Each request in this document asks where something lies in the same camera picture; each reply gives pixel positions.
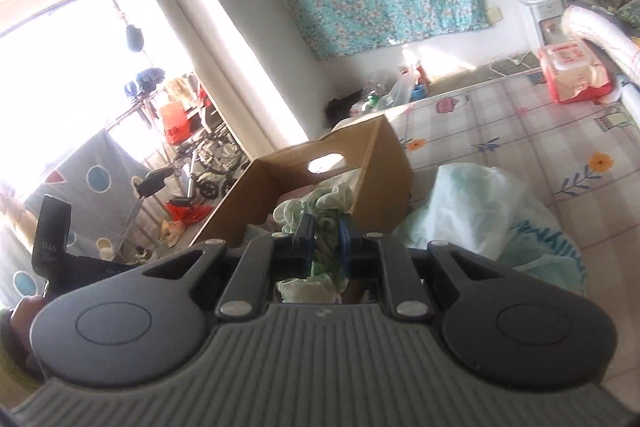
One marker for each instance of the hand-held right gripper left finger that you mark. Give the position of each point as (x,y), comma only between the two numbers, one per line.
(305,237)

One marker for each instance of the brown cardboard box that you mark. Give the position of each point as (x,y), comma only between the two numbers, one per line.
(380,177)

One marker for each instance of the white water dispenser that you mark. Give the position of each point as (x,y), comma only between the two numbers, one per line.
(545,22)

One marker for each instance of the clear plastic bag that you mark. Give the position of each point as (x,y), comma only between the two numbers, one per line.
(400,89)

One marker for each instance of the grey-green floral pillow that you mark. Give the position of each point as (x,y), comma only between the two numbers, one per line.
(631,13)

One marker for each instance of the grey polka dot towel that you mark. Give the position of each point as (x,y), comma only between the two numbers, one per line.
(90,177)

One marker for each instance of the red wet wipes pack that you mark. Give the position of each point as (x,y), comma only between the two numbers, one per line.
(575,72)

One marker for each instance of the green and white cloth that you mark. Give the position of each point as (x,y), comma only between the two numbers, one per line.
(325,202)

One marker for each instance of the orange cloth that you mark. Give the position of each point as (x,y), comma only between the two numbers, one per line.
(172,119)

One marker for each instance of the white plastic bag blue print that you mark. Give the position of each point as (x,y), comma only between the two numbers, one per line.
(475,207)

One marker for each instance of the person's left hand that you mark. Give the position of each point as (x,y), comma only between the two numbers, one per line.
(27,314)

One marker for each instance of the plaid floral mat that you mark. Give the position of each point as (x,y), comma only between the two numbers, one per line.
(525,142)

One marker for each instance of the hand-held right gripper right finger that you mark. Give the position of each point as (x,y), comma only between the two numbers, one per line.
(345,242)

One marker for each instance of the blue hanging clothes clips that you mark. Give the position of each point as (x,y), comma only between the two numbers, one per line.
(145,79)

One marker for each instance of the dark hanging pouch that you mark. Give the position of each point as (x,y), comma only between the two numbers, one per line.
(134,38)

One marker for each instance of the wheelchair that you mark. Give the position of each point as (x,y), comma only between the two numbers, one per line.
(210,162)

